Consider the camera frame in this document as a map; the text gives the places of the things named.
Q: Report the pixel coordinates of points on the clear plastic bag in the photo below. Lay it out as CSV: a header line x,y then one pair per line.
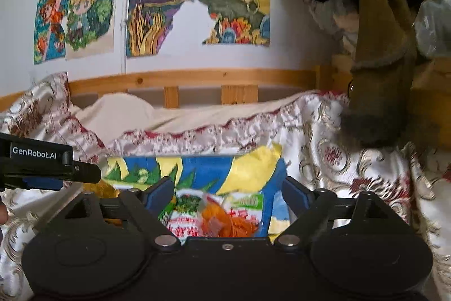
x,y
435,29

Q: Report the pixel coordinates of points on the orange-haired girl wall drawing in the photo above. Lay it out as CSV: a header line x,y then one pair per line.
x,y
49,29

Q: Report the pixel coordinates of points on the cream bed sheet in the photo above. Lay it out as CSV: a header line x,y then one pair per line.
x,y
176,121

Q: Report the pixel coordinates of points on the yellow blue snack bag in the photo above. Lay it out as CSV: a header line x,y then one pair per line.
x,y
107,190

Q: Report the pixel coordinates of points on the white green pickle packet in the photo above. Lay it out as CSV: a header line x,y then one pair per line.
x,y
183,218

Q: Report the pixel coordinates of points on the swirly night wall drawing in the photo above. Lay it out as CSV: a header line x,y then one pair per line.
x,y
158,4

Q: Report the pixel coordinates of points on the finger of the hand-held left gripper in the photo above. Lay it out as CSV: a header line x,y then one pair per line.
x,y
87,173
38,183

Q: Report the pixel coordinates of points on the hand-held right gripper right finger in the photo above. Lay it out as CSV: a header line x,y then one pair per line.
x,y
297,194

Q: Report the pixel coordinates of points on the floral satin blanket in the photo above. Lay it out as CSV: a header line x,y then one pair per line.
x,y
334,174

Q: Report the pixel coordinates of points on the white wall pipe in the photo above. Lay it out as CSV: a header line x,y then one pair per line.
x,y
123,40

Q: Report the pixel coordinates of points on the olive brown suede boot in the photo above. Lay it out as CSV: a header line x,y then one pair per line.
x,y
377,75

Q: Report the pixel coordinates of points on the colourful drawing tray liner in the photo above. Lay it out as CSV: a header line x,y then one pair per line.
x,y
197,170

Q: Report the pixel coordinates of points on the blond child wall drawing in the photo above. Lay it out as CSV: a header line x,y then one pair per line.
x,y
88,12

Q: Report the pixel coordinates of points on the orange red snack packet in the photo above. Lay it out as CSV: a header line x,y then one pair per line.
x,y
229,220

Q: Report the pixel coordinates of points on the patterned hanging cloth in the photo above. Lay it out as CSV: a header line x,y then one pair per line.
x,y
317,12

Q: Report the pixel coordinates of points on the person's left hand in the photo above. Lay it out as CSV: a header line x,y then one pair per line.
x,y
2,213

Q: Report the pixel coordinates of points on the metal tray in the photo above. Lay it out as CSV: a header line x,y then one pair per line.
x,y
86,190

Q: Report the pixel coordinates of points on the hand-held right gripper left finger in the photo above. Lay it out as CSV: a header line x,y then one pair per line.
x,y
158,195

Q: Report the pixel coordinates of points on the wooden bed frame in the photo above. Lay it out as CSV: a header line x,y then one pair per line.
x,y
211,75

